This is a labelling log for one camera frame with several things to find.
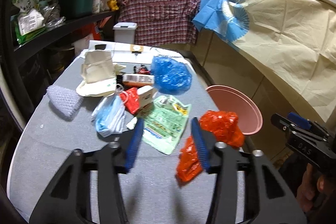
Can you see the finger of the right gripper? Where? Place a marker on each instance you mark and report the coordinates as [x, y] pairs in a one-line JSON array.
[[281, 123], [299, 121]]

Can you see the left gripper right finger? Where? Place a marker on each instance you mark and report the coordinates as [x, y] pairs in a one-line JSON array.
[[245, 181]]

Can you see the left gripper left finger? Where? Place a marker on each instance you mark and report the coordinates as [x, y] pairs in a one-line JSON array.
[[66, 199]]

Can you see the orange red plastic bag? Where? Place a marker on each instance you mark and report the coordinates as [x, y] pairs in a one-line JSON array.
[[224, 125]]

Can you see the blue face mask pack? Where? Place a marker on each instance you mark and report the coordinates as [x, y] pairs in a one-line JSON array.
[[109, 116]]

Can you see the green white snack wrapper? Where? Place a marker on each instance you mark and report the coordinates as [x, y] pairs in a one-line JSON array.
[[165, 120]]

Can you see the red medicine box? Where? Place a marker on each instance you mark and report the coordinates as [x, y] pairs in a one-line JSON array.
[[136, 99]]

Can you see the white trash bin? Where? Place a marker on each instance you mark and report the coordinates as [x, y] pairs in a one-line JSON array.
[[124, 32]]

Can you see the person's right hand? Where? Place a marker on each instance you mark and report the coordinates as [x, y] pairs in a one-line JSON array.
[[309, 188]]

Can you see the pink plastic basin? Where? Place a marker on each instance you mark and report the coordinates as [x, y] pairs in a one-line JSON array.
[[231, 100]]

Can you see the cream blue tablecloth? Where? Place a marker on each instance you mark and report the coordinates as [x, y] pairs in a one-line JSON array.
[[291, 42]]

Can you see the white bubble wrap piece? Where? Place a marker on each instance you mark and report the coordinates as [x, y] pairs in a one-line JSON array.
[[65, 102]]

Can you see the blue plastic bag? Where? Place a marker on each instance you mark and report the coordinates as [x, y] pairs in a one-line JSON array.
[[170, 76]]

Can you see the cream paper bag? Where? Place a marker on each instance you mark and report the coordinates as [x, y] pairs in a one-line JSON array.
[[99, 74]]

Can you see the orange white carton box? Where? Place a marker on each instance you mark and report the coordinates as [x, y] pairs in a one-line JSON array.
[[137, 80]]

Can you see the small red black wrapper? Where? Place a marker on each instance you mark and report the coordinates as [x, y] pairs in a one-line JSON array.
[[142, 70]]

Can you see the white cardboard sheet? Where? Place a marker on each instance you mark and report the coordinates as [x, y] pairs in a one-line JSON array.
[[122, 53]]

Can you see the plaid shirt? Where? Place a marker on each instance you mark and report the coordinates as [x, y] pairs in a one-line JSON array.
[[161, 22]]

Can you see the black shelf unit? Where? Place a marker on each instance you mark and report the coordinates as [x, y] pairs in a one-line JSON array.
[[25, 66]]

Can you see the green white package bag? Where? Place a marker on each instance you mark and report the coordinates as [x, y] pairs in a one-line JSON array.
[[29, 21]]

